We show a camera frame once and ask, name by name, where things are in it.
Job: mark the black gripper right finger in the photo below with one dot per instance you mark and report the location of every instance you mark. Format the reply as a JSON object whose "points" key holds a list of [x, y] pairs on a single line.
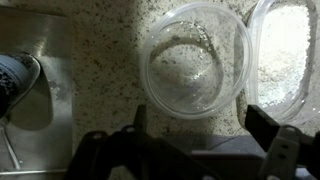
{"points": [[280, 143]]}

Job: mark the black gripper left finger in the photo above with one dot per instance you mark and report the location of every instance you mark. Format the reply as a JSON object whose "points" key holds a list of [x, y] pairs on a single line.
{"points": [[133, 150]]}

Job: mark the clear glass bowl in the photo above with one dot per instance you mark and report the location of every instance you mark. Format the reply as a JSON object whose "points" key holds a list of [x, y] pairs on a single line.
{"points": [[195, 60]]}

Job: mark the rectangular clear plastic container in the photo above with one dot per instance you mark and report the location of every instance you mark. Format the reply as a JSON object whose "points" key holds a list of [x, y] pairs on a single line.
{"points": [[283, 56]]}

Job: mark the stainless steel sink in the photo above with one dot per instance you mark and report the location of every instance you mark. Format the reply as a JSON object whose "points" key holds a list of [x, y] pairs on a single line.
{"points": [[36, 100]]}

